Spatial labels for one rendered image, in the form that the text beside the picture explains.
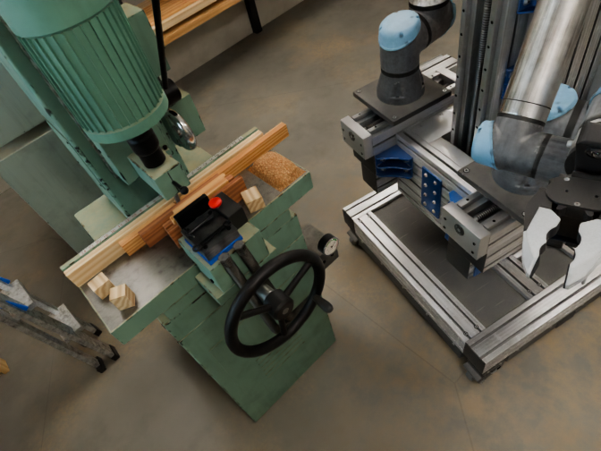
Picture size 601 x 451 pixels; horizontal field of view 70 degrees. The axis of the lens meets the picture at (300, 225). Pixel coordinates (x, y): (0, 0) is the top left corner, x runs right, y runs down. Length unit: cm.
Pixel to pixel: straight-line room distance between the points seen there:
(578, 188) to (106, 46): 73
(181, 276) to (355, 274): 110
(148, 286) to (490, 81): 98
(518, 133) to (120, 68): 68
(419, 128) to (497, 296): 66
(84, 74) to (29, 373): 177
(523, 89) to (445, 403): 122
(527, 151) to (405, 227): 112
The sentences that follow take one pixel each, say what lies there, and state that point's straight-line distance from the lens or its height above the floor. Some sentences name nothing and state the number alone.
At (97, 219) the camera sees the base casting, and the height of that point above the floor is 80.
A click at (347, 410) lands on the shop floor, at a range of 174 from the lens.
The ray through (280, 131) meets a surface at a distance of 122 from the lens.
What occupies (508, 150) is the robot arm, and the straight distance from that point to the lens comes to 79.
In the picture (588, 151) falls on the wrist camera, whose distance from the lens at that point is 55.
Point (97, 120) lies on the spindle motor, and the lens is 89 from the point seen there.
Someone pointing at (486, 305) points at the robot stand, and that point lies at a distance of 168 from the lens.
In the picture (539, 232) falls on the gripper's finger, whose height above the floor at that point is 124.
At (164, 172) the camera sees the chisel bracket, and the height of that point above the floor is 107.
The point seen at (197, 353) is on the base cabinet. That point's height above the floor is 62.
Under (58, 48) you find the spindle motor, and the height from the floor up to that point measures 139.
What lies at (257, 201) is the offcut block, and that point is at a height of 93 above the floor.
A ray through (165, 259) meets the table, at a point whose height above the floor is 90.
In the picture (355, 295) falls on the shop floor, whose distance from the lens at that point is 192.
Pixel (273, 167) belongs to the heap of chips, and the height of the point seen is 93.
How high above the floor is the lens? 166
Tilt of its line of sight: 49 degrees down
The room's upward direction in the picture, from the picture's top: 17 degrees counter-clockwise
